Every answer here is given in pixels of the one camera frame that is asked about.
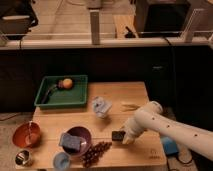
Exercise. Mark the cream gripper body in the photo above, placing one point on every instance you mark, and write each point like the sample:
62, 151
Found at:
128, 139

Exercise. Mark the black eraser block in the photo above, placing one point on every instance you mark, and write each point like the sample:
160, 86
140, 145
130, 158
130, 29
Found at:
118, 135

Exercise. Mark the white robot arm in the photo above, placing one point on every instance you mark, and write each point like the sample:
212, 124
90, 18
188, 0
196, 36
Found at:
149, 116

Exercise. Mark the green bean pods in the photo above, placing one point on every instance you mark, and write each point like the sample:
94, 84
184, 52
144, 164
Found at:
127, 106

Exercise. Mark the white yogurt cup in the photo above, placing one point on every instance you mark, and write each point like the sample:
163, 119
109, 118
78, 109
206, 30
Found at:
101, 107

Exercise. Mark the red grapes bunch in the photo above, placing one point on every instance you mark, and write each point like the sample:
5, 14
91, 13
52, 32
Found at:
94, 153

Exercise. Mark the purple bowl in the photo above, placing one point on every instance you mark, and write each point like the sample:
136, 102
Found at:
85, 141

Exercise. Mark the blue sponge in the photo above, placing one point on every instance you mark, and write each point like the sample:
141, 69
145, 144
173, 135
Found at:
69, 141

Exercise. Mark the green plastic tray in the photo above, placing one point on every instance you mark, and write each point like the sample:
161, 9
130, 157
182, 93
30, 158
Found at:
74, 97

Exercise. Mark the light blue cup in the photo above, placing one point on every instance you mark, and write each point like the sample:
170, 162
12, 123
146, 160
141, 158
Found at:
61, 162

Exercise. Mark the orange fruit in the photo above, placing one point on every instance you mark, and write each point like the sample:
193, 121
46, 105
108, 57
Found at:
67, 83

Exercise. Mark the red bowl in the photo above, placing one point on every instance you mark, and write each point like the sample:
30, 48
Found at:
27, 135

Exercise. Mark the small metal cup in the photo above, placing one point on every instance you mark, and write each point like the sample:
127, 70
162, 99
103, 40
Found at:
23, 158

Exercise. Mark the black handled brush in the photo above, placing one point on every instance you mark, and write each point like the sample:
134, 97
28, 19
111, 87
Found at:
57, 86

